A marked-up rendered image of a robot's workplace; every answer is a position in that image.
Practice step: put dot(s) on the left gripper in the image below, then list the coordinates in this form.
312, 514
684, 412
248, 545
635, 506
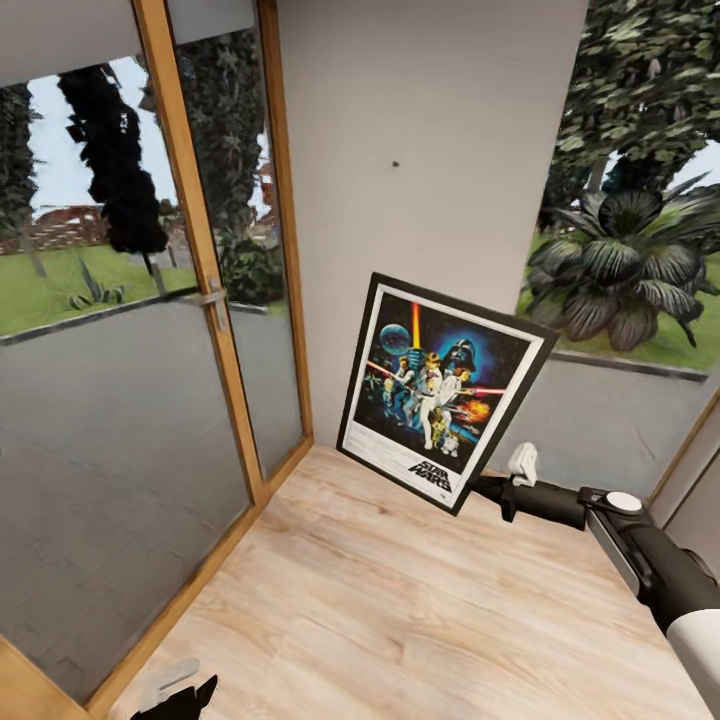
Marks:
184, 705

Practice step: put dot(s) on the poster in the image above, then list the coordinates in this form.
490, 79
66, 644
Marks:
435, 383

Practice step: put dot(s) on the door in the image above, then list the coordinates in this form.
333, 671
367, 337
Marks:
154, 389

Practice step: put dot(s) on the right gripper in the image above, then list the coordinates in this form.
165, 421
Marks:
539, 500

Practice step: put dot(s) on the fixed window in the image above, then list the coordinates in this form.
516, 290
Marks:
625, 257

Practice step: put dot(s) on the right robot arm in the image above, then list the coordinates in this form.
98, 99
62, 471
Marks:
677, 584

